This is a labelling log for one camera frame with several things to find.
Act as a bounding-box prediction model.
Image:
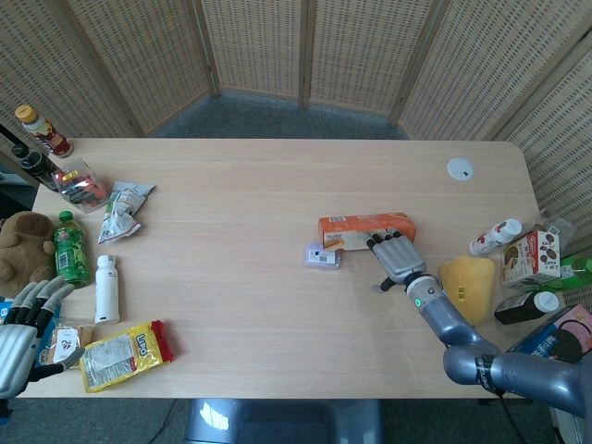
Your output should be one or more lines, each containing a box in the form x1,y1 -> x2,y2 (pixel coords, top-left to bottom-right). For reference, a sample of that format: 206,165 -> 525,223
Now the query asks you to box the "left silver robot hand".
0,276 -> 87,400

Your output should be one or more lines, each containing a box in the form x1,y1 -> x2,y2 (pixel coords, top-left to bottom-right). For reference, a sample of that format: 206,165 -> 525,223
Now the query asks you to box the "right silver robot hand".
364,228 -> 443,295

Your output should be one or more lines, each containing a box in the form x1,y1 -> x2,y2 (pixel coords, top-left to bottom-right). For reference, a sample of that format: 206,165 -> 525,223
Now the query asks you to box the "orange snack box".
317,211 -> 417,253

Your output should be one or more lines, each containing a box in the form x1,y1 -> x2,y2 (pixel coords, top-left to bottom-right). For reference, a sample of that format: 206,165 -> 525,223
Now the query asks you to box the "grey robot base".
184,398 -> 385,444

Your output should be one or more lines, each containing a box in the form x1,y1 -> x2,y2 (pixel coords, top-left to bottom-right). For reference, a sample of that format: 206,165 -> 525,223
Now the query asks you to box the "small brown sandwich packet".
39,323 -> 96,371

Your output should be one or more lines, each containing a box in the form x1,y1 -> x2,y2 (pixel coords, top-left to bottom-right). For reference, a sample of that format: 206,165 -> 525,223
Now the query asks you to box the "white red drink bottle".
468,217 -> 524,258

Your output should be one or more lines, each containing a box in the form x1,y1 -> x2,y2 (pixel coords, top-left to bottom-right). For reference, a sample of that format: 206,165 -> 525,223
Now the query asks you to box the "brown plush toy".
0,211 -> 56,297

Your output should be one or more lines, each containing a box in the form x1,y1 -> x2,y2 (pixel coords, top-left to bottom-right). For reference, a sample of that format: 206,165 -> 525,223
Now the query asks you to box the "yellow red snack bag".
79,318 -> 175,394

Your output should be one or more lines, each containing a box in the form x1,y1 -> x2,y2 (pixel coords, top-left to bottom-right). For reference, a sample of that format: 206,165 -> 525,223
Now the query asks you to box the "white thermos bottle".
93,253 -> 120,325

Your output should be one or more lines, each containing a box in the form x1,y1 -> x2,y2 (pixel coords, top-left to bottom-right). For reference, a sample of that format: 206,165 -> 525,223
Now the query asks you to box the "white round lid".
446,157 -> 475,182

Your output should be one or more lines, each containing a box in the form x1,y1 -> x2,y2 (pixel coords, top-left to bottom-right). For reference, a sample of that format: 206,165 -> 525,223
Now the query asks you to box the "green tea bottle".
54,210 -> 91,286

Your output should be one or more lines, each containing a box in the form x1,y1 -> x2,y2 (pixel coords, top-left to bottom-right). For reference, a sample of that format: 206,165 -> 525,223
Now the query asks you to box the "red white cookie box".
500,229 -> 562,290

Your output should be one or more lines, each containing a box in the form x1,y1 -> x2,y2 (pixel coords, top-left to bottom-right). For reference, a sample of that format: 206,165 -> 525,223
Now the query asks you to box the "dark bottle with white cap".
493,290 -> 561,327

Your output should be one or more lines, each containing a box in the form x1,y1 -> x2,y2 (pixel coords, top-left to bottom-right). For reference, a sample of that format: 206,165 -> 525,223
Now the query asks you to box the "blue cookie package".
506,304 -> 592,366

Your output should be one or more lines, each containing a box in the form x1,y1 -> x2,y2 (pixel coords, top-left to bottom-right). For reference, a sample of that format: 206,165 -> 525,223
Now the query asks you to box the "crumpled silver snack bag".
96,180 -> 156,245

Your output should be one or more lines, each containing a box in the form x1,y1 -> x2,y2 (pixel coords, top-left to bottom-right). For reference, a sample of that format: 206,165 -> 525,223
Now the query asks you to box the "clear packet of red snacks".
50,158 -> 112,215

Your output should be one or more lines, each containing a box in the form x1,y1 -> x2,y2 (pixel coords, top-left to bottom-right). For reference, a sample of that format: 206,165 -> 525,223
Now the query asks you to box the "green plastic bottle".
549,256 -> 592,292

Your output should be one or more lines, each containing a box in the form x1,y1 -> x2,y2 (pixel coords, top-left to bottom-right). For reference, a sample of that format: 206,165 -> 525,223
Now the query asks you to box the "dark bottle with black cap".
13,142 -> 61,191

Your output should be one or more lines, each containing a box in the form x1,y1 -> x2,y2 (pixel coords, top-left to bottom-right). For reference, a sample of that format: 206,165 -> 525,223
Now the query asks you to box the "yellow-capped milk tea bottle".
14,105 -> 75,159

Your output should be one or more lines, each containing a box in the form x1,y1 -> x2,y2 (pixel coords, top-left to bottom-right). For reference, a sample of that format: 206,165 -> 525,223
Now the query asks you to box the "woven folding screen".
0,0 -> 592,232

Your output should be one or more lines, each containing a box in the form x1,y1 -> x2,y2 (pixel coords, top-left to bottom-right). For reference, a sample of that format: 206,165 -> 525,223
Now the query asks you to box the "black cable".
497,390 -> 526,444

